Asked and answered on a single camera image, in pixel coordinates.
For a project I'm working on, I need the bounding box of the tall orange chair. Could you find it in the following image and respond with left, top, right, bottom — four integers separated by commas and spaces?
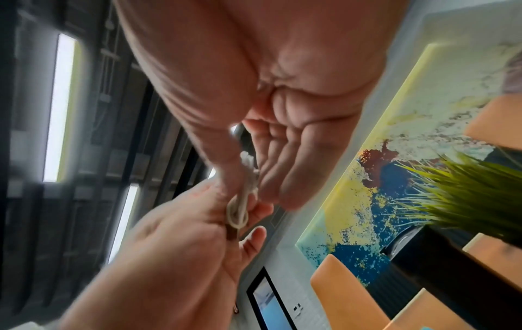
309, 254, 393, 330

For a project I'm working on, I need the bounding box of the long ceiling light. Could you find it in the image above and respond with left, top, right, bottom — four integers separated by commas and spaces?
42, 32, 79, 183
107, 183, 140, 265

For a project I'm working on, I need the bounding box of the person's right hand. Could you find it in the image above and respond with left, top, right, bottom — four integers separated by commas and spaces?
111, 0, 411, 212

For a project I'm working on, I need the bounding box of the person's left hand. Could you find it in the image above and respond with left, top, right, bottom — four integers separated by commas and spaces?
57, 178, 275, 330

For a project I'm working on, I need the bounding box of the white cable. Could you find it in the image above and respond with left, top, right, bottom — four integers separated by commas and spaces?
225, 150, 262, 243

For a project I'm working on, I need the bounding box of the black door frame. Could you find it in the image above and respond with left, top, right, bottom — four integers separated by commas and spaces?
245, 266, 300, 330

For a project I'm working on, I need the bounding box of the green potted plant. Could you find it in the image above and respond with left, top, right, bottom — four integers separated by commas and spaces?
393, 152, 522, 249

